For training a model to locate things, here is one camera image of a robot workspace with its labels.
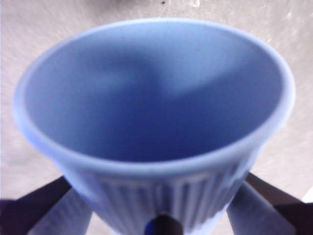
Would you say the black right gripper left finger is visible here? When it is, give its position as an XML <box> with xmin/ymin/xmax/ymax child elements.
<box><xmin>0</xmin><ymin>177</ymin><xmax>103</xmax><ymax>235</ymax></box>

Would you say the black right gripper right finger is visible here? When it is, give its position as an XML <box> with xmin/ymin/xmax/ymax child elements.
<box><xmin>226</xmin><ymin>172</ymin><xmax>313</xmax><ymax>235</ymax></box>

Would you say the blue ribbed plastic cup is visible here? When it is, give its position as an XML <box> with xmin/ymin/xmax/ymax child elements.
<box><xmin>12</xmin><ymin>17</ymin><xmax>296</xmax><ymax>235</ymax></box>

